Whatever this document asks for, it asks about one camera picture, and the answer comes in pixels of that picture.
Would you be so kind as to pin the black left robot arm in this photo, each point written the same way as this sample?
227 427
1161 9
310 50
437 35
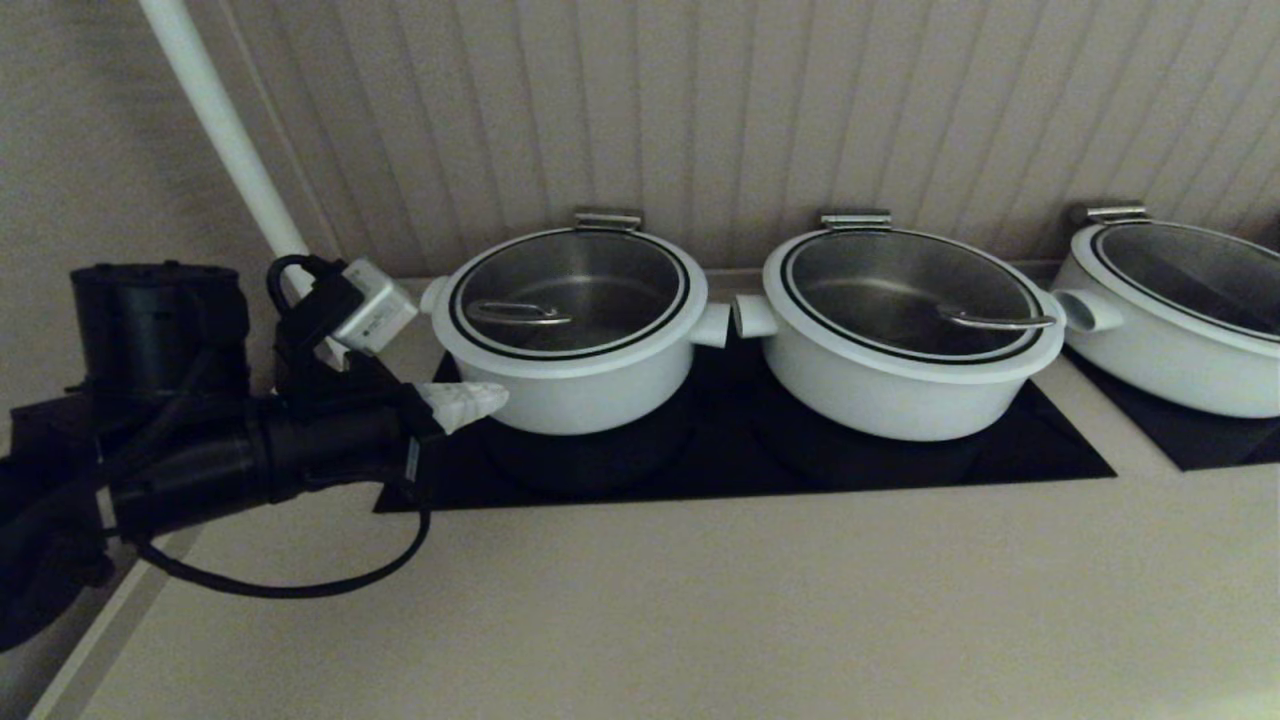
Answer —
190 480

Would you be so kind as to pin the white slanted metal pole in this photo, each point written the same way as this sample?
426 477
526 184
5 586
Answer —
220 120

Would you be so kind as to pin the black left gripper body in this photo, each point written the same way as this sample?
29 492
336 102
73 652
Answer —
340 430

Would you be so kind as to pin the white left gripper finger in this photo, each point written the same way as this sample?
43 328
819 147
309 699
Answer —
462 405

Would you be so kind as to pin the white round cooking pot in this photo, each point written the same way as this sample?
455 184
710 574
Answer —
570 400
1160 370
880 405

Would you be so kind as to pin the wide black glass cooktop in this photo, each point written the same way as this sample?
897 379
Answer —
720 460

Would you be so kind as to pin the narrow black glass cooktop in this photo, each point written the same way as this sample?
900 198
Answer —
1220 445

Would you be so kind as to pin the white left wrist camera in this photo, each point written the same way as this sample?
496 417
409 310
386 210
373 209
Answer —
375 305

